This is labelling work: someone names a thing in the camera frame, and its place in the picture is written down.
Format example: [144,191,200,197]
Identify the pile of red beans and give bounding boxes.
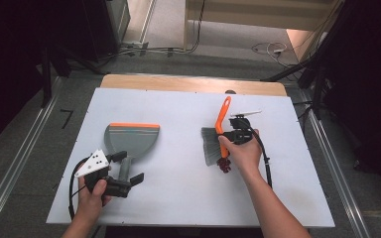
[215,157,233,175]

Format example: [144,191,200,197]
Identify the orange hand brush grey bristles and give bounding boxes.
[200,95,233,168]

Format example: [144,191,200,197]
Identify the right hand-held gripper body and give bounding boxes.
[229,110,263,146]

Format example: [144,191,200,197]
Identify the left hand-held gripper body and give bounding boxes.
[74,149,133,199]

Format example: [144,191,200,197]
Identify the person's left hand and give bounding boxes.
[73,178,112,221]

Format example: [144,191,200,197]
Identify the light wooden furniture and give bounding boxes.
[183,0,345,53]

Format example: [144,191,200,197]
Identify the person's right hand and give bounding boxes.
[217,128,264,179]

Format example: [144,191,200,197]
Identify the left hand-held gripper black cable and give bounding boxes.
[67,157,91,222]

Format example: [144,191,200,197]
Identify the metal floor rail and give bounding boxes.
[297,88,374,238]
[0,76,64,238]

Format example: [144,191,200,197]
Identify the black stand legs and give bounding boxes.
[39,41,108,109]
[260,54,331,121]

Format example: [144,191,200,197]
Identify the wooden table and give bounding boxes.
[99,73,288,97]

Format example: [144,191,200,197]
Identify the grey dustpan with orange edge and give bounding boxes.
[103,122,161,183]

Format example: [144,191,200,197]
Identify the hand-held gripper black cable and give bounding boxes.
[241,118,274,190]
[67,157,91,222]

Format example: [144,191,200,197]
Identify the right hand-held gripper black cable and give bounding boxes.
[241,118,274,190]

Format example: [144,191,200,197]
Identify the white floor cable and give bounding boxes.
[251,41,290,60]

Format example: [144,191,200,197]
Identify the white board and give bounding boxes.
[46,87,335,229]

